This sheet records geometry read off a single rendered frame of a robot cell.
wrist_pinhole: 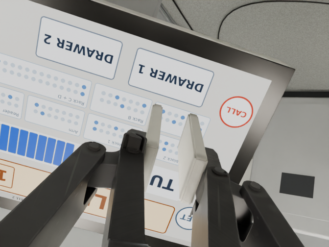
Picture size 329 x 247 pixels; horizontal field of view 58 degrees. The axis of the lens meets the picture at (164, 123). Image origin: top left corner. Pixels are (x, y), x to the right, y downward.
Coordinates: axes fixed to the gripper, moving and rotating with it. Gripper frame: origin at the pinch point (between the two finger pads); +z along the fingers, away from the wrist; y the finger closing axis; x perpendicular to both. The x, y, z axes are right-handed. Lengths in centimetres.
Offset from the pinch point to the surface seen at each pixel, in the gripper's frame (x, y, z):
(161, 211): -18.3, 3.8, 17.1
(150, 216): -19.6, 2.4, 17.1
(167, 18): 0, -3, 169
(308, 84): -17, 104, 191
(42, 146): -12.6, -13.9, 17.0
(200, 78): 1.5, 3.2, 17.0
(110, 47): 2.1, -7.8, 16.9
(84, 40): 2.1, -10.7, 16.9
